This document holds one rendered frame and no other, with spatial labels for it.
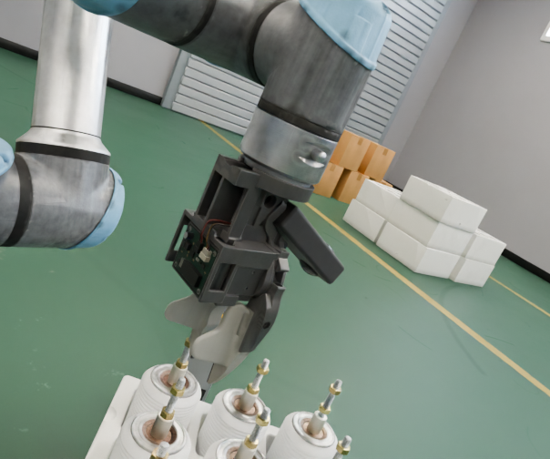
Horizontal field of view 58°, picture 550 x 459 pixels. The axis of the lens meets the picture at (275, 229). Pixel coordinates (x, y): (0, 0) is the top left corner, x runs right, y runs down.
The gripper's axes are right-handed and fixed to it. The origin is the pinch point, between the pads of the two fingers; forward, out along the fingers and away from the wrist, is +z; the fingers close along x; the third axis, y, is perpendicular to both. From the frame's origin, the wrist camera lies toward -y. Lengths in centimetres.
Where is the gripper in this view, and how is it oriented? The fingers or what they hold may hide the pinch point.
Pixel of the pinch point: (211, 358)
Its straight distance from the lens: 51.6
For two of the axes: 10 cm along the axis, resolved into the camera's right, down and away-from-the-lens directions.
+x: 5.6, 4.6, -6.9
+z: -4.0, 8.8, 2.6
